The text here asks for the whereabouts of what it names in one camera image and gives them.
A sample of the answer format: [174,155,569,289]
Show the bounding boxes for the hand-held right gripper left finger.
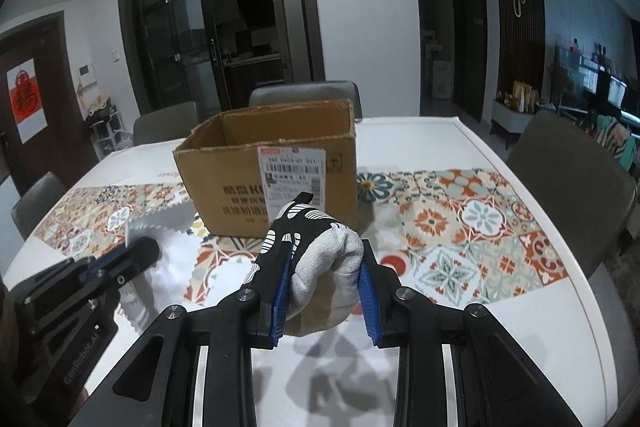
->
[75,244,296,427]

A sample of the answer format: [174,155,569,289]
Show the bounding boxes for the dark wooden door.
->
[0,11,96,198]

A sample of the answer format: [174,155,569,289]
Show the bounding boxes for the colourful hanging clothes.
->
[590,114,640,168]

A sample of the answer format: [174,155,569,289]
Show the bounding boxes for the grey and black oven mitt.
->
[243,192,363,338]

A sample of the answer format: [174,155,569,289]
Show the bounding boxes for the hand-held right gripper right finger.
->
[358,238,583,427]

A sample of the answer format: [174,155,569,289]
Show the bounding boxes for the dark glass display cabinet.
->
[552,42,640,122]

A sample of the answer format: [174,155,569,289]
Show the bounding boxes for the white cloth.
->
[117,219,211,333]

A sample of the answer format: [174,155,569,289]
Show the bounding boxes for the large grey dining chair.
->
[505,111,638,280]

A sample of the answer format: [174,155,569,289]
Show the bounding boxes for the red and white door poster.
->
[7,58,48,145]

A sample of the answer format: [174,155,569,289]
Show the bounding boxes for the dark wall panel gold loops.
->
[487,0,546,108]

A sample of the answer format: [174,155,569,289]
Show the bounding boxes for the dark framed sliding glass door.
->
[117,0,321,118]

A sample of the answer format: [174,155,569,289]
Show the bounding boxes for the brown cardboard box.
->
[172,98,358,238]

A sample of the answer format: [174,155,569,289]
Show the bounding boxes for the white shoe rack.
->
[82,94,126,160]

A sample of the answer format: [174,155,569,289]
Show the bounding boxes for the dark interior door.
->
[449,0,486,122]

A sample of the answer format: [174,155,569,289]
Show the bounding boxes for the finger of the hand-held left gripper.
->
[10,251,128,305]
[75,236,162,304]

